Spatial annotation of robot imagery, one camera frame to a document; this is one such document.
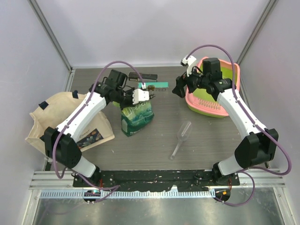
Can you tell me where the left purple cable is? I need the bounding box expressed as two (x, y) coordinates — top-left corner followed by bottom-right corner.
(52, 60), (147, 204)

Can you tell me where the beige canvas tote bag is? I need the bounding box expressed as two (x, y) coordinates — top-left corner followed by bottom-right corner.
(25, 92), (115, 154)

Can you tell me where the green cat litter bag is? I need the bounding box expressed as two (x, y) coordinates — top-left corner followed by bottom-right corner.
(121, 101), (154, 137)

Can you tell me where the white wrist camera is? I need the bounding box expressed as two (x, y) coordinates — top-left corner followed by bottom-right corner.
(180, 55), (197, 76)
(132, 89), (150, 105)

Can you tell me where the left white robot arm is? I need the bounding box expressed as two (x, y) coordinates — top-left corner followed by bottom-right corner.
(41, 69), (154, 187)

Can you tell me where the purple cable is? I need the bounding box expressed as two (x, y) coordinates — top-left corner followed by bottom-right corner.
(52, 60), (147, 204)
(187, 44), (292, 207)

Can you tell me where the clear plastic scoop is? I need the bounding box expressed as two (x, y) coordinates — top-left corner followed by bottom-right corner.
(170, 121), (192, 160)

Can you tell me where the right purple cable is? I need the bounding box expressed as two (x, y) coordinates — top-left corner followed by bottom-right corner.
(187, 44), (292, 207)

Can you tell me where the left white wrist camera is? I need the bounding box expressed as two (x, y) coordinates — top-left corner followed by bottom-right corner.
(132, 89), (150, 105)

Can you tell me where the black rectangular box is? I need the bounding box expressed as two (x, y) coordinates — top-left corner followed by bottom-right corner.
(128, 72), (158, 82)

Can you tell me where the pink green litter box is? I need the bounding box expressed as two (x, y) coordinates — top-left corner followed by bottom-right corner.
(185, 60), (240, 118)

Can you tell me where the teal rectangular box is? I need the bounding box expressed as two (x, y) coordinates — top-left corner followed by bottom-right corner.
(137, 82), (169, 90)

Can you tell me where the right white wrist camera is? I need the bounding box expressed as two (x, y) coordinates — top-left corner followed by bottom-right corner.
(180, 55), (197, 76)

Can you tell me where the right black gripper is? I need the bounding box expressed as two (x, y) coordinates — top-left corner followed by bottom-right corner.
(172, 63), (210, 98)

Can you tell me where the aluminium frame rail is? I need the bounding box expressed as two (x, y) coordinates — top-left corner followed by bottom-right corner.
(30, 169), (285, 202)

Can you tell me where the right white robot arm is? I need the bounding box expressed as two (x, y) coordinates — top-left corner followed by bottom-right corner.
(172, 56), (278, 185)

